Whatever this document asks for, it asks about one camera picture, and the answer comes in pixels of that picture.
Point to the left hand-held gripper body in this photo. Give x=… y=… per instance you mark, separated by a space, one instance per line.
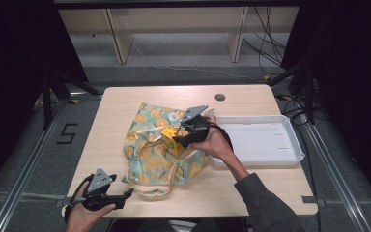
x=96 y=193

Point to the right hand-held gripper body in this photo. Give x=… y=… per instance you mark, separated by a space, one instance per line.
x=198 y=130

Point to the yellow box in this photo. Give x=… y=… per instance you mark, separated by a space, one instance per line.
x=169 y=141

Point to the floral cloth bag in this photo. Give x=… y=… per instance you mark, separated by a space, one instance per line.
x=151 y=161

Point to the white plastic tray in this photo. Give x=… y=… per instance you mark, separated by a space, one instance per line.
x=264 y=141

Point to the person's right hand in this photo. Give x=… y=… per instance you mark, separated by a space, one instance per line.
x=214 y=145

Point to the person's left hand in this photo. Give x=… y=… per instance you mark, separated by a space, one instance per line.
x=80 y=219

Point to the round table grommet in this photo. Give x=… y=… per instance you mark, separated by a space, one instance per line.
x=220 y=97

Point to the black metal stand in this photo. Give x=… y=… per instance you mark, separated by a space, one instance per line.
x=48 y=100
x=308 y=93

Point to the grey tape piece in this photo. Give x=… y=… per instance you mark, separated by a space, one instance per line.
x=309 y=199

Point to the dark curtain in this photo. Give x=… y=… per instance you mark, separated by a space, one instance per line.
x=351 y=80
x=9 y=80

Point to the aluminium floor rail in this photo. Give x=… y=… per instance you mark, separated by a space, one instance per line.
x=25 y=174
x=335 y=174

